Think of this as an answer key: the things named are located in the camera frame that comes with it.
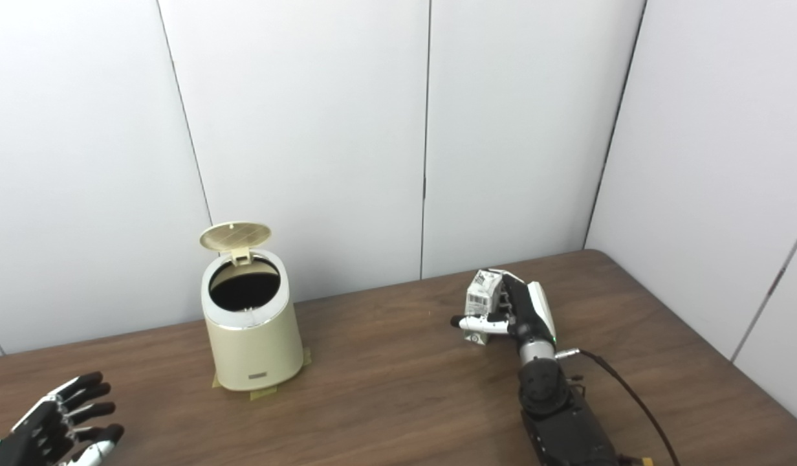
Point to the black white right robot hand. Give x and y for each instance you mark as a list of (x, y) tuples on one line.
[(528, 310)]

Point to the cream-colored bin body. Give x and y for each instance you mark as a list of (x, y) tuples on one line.
[(256, 349)]

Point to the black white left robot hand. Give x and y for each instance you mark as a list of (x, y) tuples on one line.
[(43, 427)]

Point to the small white green milk carton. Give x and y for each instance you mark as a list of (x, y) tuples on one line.
[(481, 294)]

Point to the yellowish tape piece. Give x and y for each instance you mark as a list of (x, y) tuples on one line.
[(264, 392), (216, 382), (306, 357)]

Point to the round cream bin lid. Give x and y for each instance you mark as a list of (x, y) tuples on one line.
[(235, 235)]

